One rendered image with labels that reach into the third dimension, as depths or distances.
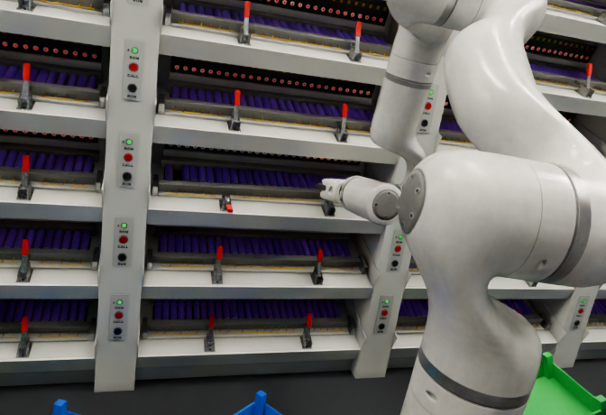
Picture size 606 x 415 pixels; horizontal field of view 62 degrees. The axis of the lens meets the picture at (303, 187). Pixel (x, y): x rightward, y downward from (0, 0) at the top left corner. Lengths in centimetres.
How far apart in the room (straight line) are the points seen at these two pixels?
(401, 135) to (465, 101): 36
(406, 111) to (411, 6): 25
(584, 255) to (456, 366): 16
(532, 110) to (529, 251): 17
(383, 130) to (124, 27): 56
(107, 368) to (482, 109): 109
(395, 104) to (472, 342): 53
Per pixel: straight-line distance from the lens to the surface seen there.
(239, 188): 125
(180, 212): 120
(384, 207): 99
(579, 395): 158
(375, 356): 153
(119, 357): 137
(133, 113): 114
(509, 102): 60
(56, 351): 139
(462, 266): 47
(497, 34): 67
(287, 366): 150
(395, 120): 95
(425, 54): 93
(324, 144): 122
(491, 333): 52
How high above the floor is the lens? 87
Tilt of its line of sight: 15 degrees down
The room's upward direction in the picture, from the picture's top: 9 degrees clockwise
